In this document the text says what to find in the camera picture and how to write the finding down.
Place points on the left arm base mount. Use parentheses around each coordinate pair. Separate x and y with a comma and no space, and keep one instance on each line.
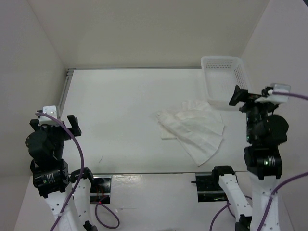
(100,190)

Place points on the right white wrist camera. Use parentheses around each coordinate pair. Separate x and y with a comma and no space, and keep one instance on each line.
(275,94)

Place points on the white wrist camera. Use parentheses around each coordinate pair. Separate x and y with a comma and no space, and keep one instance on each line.
(275,94)
(52,111)

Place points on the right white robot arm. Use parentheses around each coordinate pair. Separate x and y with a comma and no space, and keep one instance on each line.
(265,131)

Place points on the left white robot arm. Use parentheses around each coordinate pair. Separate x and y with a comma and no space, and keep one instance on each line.
(51,177)

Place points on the white pleated skirt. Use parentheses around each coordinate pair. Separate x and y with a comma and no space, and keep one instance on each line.
(196,126)

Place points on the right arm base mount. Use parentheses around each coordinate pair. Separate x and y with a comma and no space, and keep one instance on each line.
(207,188)

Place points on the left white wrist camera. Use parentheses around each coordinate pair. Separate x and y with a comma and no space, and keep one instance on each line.
(52,111)

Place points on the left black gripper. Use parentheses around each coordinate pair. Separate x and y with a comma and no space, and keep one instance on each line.
(34,123)

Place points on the white perforated plastic basket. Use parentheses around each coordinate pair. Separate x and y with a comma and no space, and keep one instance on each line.
(222,74)

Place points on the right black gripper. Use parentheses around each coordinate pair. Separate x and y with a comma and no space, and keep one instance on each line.
(239,94)

